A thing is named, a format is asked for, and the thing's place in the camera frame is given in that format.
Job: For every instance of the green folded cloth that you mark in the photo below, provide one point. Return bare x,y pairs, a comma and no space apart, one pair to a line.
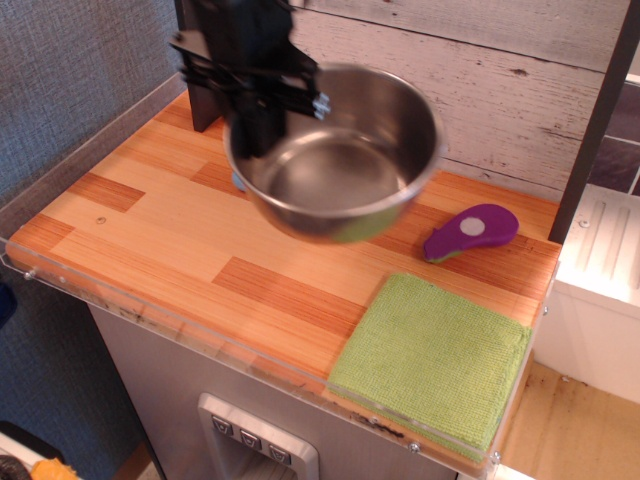
442,364

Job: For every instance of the blue grey toy scoop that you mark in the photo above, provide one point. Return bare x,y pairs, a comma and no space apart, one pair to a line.
238,183

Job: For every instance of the stainless steel pot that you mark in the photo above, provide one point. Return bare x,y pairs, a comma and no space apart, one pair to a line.
350,176

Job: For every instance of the dark shelf post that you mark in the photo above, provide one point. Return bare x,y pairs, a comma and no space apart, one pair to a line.
204,105
614,79

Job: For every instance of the dark right shelf post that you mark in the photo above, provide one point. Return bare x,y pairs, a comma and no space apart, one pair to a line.
614,79

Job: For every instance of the grey toy fridge cabinet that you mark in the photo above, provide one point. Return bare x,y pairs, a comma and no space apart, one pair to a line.
164,380

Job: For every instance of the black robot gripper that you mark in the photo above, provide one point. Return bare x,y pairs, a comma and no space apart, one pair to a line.
242,50

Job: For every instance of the orange object bottom left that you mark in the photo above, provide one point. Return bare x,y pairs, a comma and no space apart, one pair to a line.
52,469

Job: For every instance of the purple toy eggplant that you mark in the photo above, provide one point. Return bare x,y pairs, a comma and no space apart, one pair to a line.
483,225

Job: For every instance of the dark left shelf post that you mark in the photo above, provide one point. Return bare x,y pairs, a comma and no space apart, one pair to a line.
204,105

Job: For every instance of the white toy sink unit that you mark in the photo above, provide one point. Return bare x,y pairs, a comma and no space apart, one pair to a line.
591,332

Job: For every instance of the silver dispenser panel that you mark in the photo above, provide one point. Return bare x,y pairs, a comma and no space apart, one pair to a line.
239,441

